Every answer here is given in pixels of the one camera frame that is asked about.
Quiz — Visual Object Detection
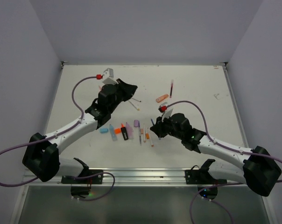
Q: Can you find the purple highlighter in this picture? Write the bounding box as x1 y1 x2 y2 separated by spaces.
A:
126 122 134 140

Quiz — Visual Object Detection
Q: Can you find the clear purple gel pen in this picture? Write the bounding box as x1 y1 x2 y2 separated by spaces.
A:
138 121 142 146

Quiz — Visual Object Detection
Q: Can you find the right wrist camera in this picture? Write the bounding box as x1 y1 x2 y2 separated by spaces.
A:
158 102 173 122

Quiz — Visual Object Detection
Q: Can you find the light blue highlighter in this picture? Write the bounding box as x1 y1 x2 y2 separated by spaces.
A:
109 124 117 141

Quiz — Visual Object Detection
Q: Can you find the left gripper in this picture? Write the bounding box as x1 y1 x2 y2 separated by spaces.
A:
108 78 138 113

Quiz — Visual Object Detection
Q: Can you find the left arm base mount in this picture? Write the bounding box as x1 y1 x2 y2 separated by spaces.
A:
61 158 106 202

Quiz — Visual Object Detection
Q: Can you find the aluminium front rail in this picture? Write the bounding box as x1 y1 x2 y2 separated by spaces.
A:
23 168 247 187

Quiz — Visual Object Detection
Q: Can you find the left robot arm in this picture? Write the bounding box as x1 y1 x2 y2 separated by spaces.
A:
22 78 137 183

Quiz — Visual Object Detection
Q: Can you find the black orange highlighter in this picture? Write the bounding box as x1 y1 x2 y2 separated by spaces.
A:
120 124 128 140

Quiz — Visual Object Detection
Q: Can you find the purple highlighter cap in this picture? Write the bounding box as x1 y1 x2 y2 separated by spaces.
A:
134 119 140 127

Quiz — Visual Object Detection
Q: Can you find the white orange marker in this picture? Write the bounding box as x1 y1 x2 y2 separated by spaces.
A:
147 128 154 147

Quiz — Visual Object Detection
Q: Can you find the yellow cap pen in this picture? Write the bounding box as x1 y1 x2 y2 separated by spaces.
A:
129 100 140 111

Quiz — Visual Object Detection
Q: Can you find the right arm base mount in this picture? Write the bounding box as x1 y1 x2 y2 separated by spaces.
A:
184 159 227 200

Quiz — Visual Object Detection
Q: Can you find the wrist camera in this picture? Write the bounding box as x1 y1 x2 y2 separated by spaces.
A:
102 68 118 85
158 102 173 122

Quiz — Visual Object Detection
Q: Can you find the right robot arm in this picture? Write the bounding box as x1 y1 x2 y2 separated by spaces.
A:
150 113 282 196

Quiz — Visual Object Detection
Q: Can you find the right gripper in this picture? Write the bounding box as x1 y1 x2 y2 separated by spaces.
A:
150 113 183 140

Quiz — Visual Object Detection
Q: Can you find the orange highlighter cap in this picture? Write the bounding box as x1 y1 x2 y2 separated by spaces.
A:
114 128 121 134

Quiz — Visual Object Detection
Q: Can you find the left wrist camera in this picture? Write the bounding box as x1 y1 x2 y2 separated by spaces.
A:
102 68 118 85

